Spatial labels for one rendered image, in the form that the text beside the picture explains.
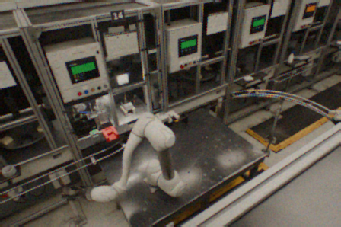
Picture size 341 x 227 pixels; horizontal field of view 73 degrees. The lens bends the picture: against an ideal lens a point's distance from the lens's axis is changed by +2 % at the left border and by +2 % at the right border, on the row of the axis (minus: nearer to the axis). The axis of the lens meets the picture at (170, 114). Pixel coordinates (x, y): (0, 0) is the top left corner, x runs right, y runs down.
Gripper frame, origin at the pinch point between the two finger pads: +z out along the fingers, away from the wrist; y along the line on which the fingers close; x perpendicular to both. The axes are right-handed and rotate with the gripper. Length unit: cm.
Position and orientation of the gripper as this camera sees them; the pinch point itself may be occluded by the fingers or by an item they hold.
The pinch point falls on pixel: (69, 192)
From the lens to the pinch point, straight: 197.9
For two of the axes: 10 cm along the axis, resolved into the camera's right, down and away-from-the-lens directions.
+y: -3.5, 3.8, -8.5
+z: -9.0, 1.0, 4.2
